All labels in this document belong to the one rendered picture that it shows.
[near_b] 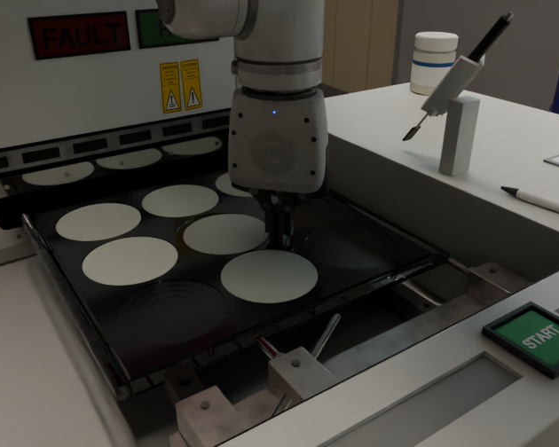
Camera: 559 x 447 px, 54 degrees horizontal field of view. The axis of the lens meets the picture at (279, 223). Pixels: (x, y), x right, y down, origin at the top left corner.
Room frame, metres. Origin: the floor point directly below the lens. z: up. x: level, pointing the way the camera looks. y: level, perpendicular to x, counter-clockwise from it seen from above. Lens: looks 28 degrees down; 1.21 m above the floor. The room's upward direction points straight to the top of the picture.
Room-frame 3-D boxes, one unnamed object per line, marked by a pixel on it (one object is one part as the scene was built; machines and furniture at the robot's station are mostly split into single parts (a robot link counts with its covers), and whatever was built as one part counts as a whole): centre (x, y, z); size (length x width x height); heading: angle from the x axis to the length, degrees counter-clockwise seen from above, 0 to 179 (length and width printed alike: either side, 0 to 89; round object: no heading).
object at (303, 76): (0.55, 0.00, 1.09); 0.09 x 0.08 x 0.03; 75
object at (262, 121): (0.55, 0.00, 1.03); 0.10 x 0.07 x 0.11; 75
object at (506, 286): (0.45, -0.23, 0.89); 0.08 x 0.03 x 0.03; 34
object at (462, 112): (0.61, -0.19, 1.03); 0.06 x 0.04 x 0.13; 34
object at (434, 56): (0.97, -0.26, 1.01); 0.07 x 0.07 x 0.10
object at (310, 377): (0.32, -0.03, 0.89); 0.08 x 0.03 x 0.03; 34
